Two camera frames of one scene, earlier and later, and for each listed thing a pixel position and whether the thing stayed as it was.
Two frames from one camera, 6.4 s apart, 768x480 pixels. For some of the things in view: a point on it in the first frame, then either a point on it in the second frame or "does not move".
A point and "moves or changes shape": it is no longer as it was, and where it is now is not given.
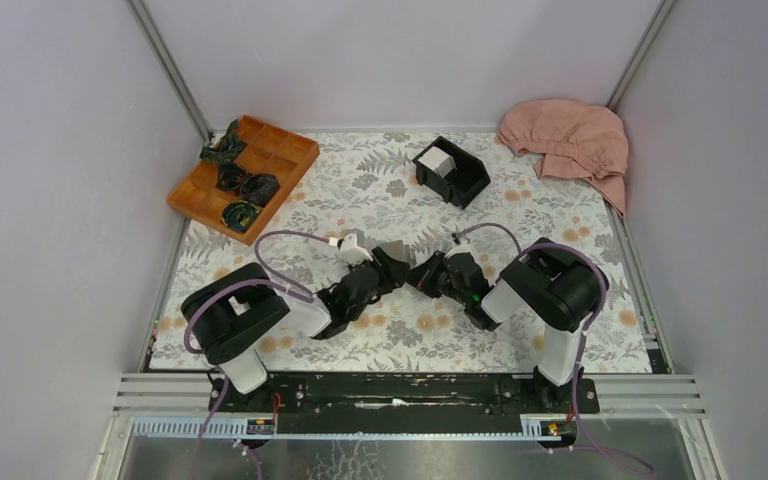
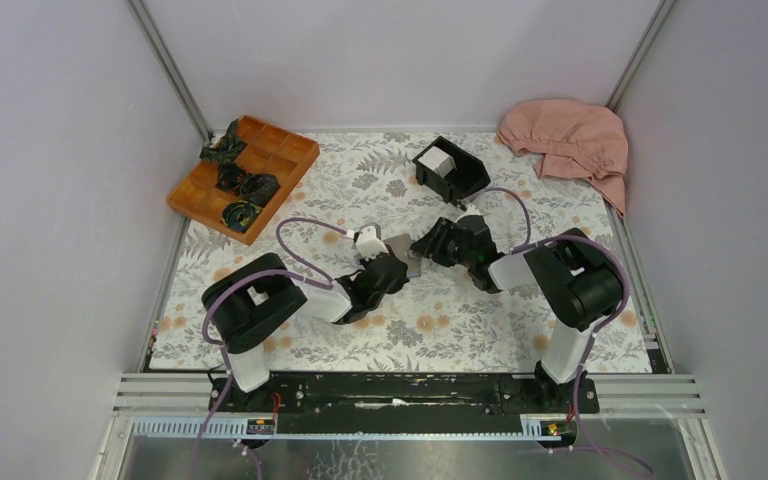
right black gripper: [422, 278] -> [432, 245]
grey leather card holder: [400, 251] moves or changes shape
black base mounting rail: [404, 402] does not move
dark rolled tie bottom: [239, 214] does not move
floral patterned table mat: [408, 252] does not move
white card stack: [439, 160] does not move
